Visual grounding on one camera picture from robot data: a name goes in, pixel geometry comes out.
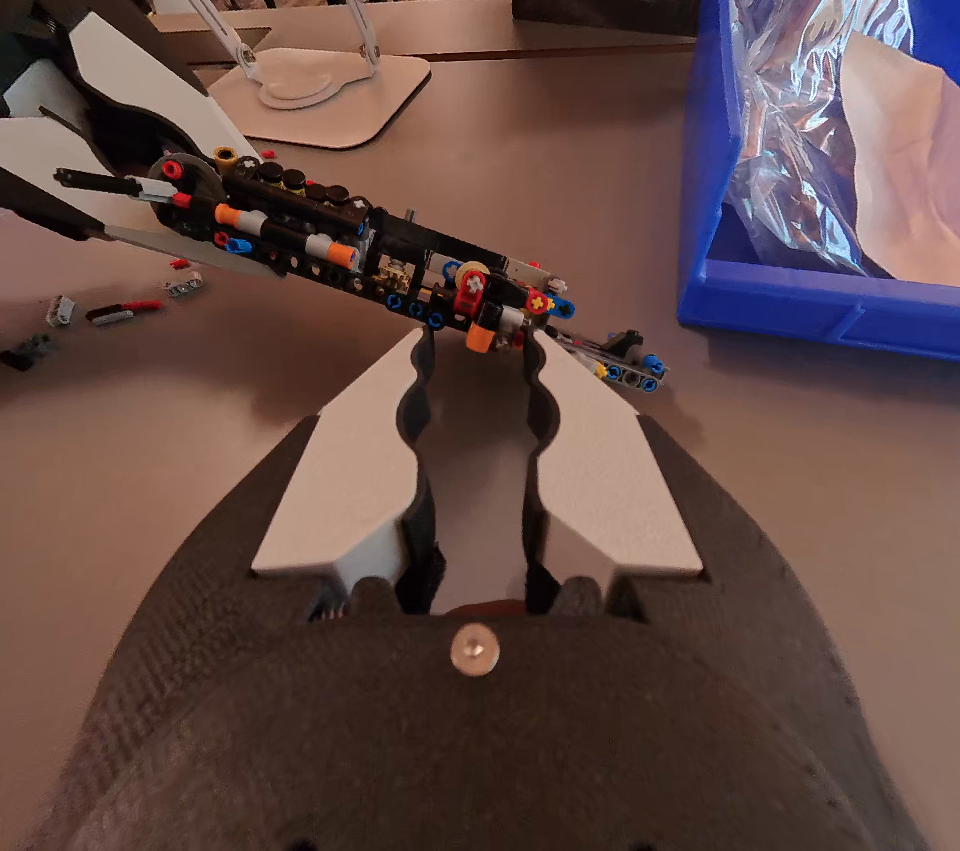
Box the clear plastic bag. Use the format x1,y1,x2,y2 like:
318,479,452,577
723,0,960,286

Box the white desk stand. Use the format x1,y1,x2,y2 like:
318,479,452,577
105,0,432,151

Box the multicoloured lego technic model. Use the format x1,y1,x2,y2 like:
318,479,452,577
54,146,669,391

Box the large blue plastic bin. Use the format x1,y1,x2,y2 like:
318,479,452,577
677,0,960,361

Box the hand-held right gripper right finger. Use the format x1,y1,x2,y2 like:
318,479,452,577
521,330,706,614

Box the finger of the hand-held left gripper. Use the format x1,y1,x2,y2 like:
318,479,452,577
66,9,261,160
0,60,291,281

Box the brown paper bag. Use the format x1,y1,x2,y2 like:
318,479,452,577
840,29,960,286

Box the red and black lego pin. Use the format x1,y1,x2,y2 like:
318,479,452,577
84,299,162,327

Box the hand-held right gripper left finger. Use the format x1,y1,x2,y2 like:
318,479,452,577
249,328,447,615

